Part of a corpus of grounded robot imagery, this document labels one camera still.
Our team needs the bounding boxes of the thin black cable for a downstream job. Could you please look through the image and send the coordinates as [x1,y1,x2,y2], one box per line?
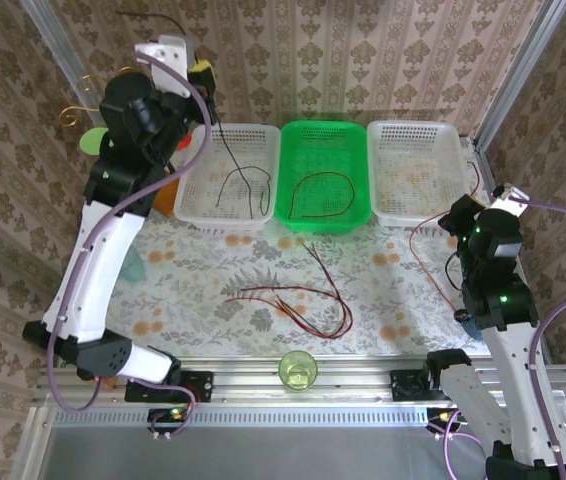
[115,10,257,219]
[215,166,272,214]

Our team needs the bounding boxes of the thin red cable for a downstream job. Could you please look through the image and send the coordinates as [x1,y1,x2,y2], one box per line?
[408,159,482,314]
[287,171,357,221]

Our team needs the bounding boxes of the red and black cable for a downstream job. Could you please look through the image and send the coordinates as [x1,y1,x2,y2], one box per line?
[275,242,354,341]
[223,284,349,331]

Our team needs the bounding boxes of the green plastic wine glass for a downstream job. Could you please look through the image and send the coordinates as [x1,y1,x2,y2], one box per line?
[78,127,112,156]

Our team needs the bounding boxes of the dark blue glass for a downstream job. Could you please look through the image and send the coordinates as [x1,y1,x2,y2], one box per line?
[452,308,487,341]

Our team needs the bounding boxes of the brown wooden rack base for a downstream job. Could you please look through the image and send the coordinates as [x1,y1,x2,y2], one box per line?
[155,172,182,219]

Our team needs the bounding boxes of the white plastic mesh basket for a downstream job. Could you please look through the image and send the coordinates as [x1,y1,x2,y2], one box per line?
[172,122,284,232]
[365,119,474,229]

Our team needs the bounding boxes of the green plastic mesh basket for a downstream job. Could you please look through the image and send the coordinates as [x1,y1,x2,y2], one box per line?
[273,119,370,234]

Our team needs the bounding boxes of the light blue plastic glass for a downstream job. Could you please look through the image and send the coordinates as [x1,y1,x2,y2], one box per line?
[121,247,145,285]

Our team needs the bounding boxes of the small black circuit board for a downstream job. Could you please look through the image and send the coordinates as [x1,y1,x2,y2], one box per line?
[147,407,189,441]
[425,407,464,441]

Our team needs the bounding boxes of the floral tablecloth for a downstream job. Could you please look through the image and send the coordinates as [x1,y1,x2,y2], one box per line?
[97,134,524,359]

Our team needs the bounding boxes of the green transparent drinking cup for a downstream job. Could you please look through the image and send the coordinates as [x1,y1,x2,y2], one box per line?
[277,349,319,394]

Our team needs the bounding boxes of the grey metal panel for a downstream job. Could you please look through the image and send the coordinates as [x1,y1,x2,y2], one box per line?
[12,404,566,480]

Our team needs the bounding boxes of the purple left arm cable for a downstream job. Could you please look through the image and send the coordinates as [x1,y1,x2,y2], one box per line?
[45,49,214,414]

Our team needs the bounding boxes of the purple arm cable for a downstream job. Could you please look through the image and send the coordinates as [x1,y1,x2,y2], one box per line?
[45,49,214,414]
[432,197,566,480]

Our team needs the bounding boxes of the thin yellow cable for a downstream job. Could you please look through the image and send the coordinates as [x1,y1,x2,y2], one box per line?
[387,159,457,211]

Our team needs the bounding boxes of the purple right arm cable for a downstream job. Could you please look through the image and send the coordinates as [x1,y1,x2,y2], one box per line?
[432,197,566,480]

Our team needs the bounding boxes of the aluminium frame post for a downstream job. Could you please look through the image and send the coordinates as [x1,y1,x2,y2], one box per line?
[472,0,566,151]
[20,0,107,126]

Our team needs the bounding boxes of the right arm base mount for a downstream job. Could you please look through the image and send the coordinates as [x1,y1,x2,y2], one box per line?
[390,367,437,401]

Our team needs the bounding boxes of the aluminium frame rail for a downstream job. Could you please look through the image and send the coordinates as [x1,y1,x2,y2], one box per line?
[32,354,566,406]

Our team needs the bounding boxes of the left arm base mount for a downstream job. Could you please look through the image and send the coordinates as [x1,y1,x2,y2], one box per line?
[123,369,214,404]

